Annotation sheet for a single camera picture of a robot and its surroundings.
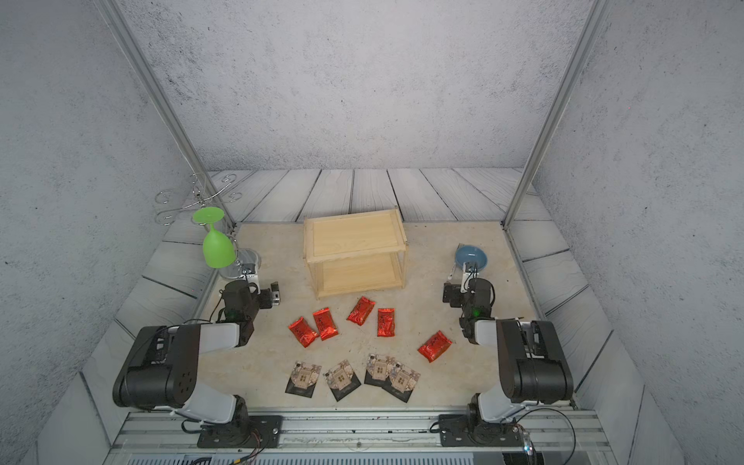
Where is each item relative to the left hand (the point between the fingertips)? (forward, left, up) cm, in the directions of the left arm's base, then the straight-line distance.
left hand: (265, 282), depth 95 cm
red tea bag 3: (-8, -31, -5) cm, 33 cm away
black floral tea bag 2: (-26, -36, -6) cm, 45 cm away
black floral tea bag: (-29, -26, -7) cm, 39 cm away
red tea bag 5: (-21, -53, -4) cm, 57 cm away
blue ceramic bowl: (+14, -71, -4) cm, 72 cm away
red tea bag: (-15, -13, -5) cm, 20 cm away
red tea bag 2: (-12, -19, -6) cm, 23 cm away
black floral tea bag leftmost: (-28, -15, -7) cm, 33 cm away
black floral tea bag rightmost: (-29, -42, -7) cm, 52 cm away
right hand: (-1, -64, 0) cm, 64 cm away
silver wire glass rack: (+24, +27, +15) cm, 39 cm away
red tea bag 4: (-12, -39, -5) cm, 41 cm away
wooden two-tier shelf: (0, -30, +14) cm, 33 cm away
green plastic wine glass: (+1, +10, +15) cm, 18 cm away
